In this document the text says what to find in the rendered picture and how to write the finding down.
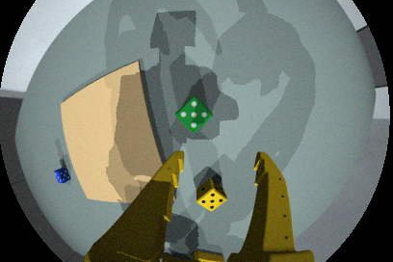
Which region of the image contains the yellow die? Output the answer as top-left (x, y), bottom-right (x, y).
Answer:
top-left (196, 178), bottom-right (227, 211)

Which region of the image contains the blue die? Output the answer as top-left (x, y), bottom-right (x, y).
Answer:
top-left (54, 168), bottom-right (70, 183)

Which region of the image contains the beige mat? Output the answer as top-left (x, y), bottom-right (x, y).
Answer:
top-left (61, 62), bottom-right (164, 203)

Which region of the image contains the green die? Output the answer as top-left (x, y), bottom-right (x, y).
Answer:
top-left (175, 96), bottom-right (213, 133)

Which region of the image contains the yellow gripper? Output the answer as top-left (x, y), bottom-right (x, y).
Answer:
top-left (84, 150), bottom-right (315, 262)

